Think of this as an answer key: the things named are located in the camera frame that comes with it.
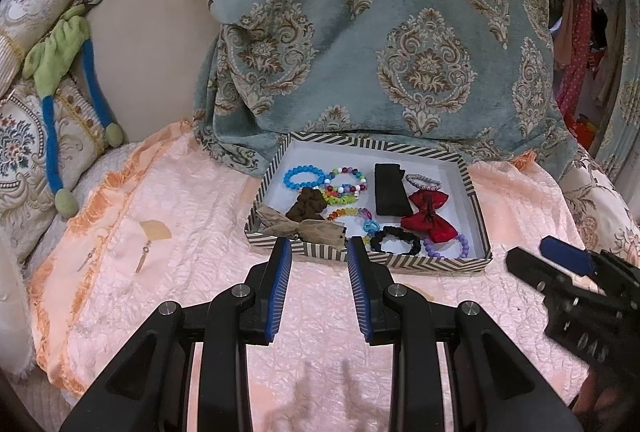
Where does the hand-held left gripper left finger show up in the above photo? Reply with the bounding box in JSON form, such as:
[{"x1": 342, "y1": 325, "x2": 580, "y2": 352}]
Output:
[{"x1": 59, "y1": 236, "x2": 293, "y2": 432}]

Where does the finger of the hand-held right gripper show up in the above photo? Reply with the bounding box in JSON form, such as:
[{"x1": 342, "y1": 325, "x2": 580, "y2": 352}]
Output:
[
  {"x1": 541, "y1": 236, "x2": 599, "y2": 277},
  {"x1": 505, "y1": 247, "x2": 607, "y2": 301}
]

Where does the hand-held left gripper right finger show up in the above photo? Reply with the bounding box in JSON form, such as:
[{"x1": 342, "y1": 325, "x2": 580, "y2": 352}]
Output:
[{"x1": 346, "y1": 236, "x2": 586, "y2": 432}]

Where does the black scrunchie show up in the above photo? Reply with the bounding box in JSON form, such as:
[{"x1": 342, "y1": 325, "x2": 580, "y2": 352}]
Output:
[{"x1": 370, "y1": 225, "x2": 423, "y2": 256}]

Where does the rainbow crystal bead bracelet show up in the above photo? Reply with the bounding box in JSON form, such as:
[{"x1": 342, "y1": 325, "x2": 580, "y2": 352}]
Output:
[{"x1": 327, "y1": 207, "x2": 373, "y2": 223}]

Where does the red satin hair bow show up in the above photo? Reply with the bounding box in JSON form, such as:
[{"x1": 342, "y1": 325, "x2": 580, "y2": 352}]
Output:
[{"x1": 400, "y1": 189, "x2": 459, "y2": 244}]

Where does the blue bead bracelet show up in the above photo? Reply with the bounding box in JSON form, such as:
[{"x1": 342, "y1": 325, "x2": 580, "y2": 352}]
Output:
[{"x1": 282, "y1": 165, "x2": 328, "y2": 191}]

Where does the striped jewelry box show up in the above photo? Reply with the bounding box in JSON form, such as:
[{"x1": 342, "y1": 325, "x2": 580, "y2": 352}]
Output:
[{"x1": 244, "y1": 131, "x2": 493, "y2": 274}]

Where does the person's right hand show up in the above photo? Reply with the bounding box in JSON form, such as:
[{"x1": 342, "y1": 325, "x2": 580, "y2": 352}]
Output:
[{"x1": 572, "y1": 369, "x2": 633, "y2": 419}]

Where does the floral embroidered cream bedspread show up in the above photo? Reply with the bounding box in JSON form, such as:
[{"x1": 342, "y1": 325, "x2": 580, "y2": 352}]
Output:
[{"x1": 556, "y1": 145, "x2": 640, "y2": 265}]

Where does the beige burlap hair bow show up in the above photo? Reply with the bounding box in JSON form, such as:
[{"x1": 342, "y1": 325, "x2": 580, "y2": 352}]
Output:
[{"x1": 257, "y1": 206, "x2": 347, "y2": 244}]

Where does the brown scrunchie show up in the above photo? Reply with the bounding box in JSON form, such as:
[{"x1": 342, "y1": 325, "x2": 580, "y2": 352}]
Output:
[{"x1": 286, "y1": 187, "x2": 327, "y2": 221}]

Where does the pink fringed blanket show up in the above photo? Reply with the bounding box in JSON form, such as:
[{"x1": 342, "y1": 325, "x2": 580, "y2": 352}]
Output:
[{"x1": 25, "y1": 119, "x2": 592, "y2": 432}]

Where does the black rectangular hair clip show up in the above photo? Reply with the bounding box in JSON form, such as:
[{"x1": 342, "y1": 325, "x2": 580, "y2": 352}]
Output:
[{"x1": 374, "y1": 162, "x2": 415, "y2": 217}]

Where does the red patterned hanging dress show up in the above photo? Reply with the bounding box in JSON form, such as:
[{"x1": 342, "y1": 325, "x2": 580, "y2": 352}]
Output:
[{"x1": 556, "y1": 0, "x2": 597, "y2": 119}]

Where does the pale pink hanging garment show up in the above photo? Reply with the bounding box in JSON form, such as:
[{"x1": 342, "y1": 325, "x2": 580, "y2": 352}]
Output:
[{"x1": 552, "y1": 0, "x2": 581, "y2": 69}]

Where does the teal damask blanket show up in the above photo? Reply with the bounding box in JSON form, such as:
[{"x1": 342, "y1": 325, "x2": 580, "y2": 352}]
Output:
[{"x1": 65, "y1": 0, "x2": 577, "y2": 180}]

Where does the floral embroidered cream pillow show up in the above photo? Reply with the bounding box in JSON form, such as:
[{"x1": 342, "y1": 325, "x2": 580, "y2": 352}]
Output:
[{"x1": 0, "y1": 77, "x2": 107, "y2": 265}]

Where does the green and blue plush toy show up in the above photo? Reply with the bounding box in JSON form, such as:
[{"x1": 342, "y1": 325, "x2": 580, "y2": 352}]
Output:
[{"x1": 22, "y1": 5, "x2": 124, "y2": 219}]

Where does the cream embroidered bolster pillow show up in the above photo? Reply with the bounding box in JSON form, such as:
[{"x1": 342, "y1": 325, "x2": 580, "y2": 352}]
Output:
[{"x1": 0, "y1": 0, "x2": 97, "y2": 94}]

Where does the purple bead bracelet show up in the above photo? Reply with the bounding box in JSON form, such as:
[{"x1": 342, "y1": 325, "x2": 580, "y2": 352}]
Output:
[{"x1": 422, "y1": 233, "x2": 472, "y2": 260}]

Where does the bright plastic charm bracelet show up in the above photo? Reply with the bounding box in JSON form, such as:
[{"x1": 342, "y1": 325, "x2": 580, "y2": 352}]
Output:
[{"x1": 322, "y1": 189, "x2": 362, "y2": 207}]

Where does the multicolour round bead bracelet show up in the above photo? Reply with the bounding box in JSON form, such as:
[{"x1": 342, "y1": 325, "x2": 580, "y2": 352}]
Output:
[{"x1": 327, "y1": 166, "x2": 371, "y2": 194}]

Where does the silver grey bracelet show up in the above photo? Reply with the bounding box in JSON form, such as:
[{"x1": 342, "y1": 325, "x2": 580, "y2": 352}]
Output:
[{"x1": 405, "y1": 173, "x2": 442, "y2": 190}]

